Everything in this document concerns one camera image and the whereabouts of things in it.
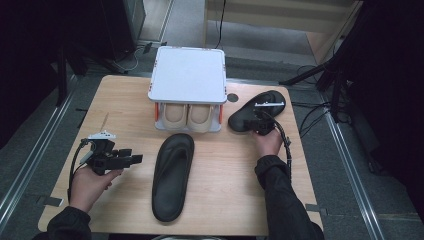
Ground hanging black cable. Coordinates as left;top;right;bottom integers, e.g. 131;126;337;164
214;0;228;50

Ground right hand-held gripper black cable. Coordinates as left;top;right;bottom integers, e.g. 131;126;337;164
263;110;294;183

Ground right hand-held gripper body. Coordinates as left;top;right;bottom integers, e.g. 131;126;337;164
253;100;286;137

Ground white two-tier shoe rack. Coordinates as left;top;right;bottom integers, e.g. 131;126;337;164
147;45;228;134

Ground cream perforated clog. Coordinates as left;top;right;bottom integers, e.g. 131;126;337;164
187;104;215;134
161;103;189;132

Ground left hand-held gripper black cable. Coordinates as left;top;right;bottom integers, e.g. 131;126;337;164
67;138;98;202

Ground black flip-flop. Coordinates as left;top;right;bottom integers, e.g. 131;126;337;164
151;133;195;223
227;89;288;133

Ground black tripod stand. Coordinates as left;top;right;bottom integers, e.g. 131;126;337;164
279;49;354;124

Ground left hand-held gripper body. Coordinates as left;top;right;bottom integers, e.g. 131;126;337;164
79;129;133;177

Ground white floor cable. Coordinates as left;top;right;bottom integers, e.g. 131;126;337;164
112;45;140;73

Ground dark cabinet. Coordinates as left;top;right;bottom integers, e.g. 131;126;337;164
99;0;148;62

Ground beige wooden furniture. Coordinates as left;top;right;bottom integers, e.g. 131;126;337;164
203;0;364;65

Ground person's left hand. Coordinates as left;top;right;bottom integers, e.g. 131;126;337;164
68;164;125;214

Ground person's right hand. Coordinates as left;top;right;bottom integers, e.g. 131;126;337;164
251;128;285;159

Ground black floor cables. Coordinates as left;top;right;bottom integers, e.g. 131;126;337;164
291;64;334;139

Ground grey tape strip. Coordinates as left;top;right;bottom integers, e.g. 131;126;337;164
36;195;64;208
305;203;329;216

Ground black metal stand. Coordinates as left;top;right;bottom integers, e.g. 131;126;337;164
54;41;129;108

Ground hand-held gripper black cable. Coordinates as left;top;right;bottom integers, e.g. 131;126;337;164
67;138;98;202
263;110;294;183

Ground metal floor rail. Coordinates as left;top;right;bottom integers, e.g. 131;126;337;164
319;96;387;240
0;74;81;231

